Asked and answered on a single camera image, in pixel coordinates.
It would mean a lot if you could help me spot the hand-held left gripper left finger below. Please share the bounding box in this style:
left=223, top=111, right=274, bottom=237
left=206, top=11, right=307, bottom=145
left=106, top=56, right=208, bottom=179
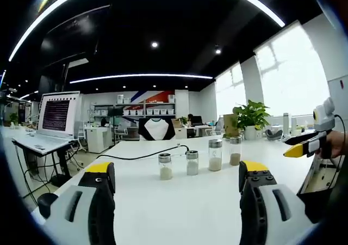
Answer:
left=43, top=162, right=116, bottom=245

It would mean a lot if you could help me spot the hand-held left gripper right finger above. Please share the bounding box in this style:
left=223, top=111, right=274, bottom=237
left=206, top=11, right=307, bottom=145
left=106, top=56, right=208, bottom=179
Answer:
left=239, top=160, right=319, bottom=245

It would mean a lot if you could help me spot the tall glass seasoning bottle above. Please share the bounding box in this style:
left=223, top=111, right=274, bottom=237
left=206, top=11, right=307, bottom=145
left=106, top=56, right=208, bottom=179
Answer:
left=208, top=139, right=223, bottom=172
left=229, top=136, right=243, bottom=167

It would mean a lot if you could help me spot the short glass seasoning bottle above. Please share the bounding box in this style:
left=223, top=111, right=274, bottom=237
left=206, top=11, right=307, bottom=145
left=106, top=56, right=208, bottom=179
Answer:
left=158, top=152, right=173, bottom=181
left=185, top=150, right=200, bottom=176

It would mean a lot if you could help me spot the white thermos bottle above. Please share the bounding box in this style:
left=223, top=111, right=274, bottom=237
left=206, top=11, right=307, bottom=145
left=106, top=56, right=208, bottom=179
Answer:
left=282, top=112, right=293, bottom=137

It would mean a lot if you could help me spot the person's right hand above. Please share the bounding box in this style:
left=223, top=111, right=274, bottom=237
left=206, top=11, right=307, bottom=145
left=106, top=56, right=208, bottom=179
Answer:
left=316, top=130, right=348, bottom=160

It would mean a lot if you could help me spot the grey neck pillow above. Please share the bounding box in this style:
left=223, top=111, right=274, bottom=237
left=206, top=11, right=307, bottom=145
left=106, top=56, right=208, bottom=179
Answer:
left=264, top=128, right=284, bottom=142

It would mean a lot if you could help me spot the black rounded object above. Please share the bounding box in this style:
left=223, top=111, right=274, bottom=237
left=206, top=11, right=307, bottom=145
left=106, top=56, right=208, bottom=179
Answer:
left=37, top=192, right=58, bottom=220

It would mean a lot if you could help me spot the green potted plant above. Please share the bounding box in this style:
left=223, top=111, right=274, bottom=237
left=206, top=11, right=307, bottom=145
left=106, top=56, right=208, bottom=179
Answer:
left=232, top=99, right=271, bottom=141

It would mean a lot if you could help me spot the brown paper bag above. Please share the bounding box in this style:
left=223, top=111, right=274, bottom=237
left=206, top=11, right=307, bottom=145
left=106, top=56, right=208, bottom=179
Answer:
left=223, top=113, right=240, bottom=138

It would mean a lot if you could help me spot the white cabinet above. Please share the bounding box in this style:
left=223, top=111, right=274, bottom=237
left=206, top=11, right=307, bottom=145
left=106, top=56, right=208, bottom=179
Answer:
left=84, top=126, right=114, bottom=154

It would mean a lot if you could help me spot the white office chair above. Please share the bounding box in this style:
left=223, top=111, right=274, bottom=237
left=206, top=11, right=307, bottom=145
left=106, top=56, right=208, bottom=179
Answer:
left=114, top=126, right=129, bottom=143

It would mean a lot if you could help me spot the shelf with white bins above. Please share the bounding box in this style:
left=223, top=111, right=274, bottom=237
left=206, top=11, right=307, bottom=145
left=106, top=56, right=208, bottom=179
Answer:
left=90, top=93, right=176, bottom=118

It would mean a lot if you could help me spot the straight ceiling light strip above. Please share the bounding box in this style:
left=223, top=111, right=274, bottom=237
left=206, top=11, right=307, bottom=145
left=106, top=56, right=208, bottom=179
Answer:
left=69, top=73, right=214, bottom=84

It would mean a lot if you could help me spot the curved ceiling light strip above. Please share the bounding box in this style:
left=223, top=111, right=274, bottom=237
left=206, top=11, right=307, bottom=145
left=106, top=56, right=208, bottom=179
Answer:
left=8, top=0, right=286, bottom=63

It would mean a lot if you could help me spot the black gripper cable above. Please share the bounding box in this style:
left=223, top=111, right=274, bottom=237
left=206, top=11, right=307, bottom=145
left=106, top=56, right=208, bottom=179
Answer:
left=333, top=114, right=348, bottom=180

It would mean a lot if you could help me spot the white wall board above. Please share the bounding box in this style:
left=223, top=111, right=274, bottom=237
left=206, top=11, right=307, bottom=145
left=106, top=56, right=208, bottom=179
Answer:
left=327, top=74, right=348, bottom=133

